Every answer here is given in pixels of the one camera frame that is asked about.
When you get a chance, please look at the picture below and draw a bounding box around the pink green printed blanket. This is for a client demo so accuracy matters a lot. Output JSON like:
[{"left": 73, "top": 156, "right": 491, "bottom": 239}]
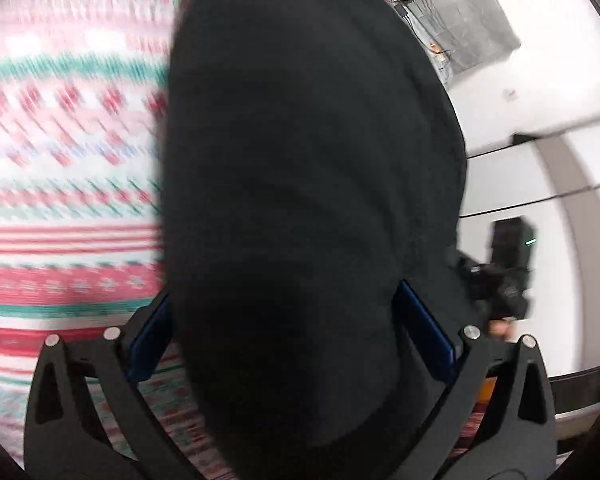
[{"left": 0, "top": 0, "right": 241, "bottom": 480}]

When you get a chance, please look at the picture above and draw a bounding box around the white grey wardrobe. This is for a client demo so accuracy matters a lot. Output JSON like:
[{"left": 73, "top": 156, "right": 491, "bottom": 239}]
[{"left": 460, "top": 110, "right": 600, "bottom": 381}]

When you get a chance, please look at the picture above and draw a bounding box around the black garment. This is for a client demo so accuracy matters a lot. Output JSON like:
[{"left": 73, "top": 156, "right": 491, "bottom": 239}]
[{"left": 157, "top": 0, "right": 468, "bottom": 480}]

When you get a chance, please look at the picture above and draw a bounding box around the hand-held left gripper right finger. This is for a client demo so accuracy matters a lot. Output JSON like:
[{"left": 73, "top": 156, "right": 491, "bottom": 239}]
[{"left": 392, "top": 280, "right": 558, "bottom": 480}]

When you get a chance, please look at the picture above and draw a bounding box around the person's right hand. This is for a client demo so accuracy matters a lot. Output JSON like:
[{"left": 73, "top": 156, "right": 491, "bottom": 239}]
[{"left": 487, "top": 319, "right": 516, "bottom": 341}]

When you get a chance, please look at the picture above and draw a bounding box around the grey bed sheet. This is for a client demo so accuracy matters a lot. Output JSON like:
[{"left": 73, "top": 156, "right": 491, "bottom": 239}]
[{"left": 395, "top": 0, "right": 453, "bottom": 86}]

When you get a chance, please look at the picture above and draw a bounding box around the grey padded headboard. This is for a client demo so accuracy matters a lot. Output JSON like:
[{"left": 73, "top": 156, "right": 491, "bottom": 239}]
[{"left": 415, "top": 0, "right": 522, "bottom": 75}]

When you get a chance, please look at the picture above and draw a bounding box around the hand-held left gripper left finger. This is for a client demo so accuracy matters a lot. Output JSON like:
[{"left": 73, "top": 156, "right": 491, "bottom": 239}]
[{"left": 24, "top": 290, "right": 201, "bottom": 480}]

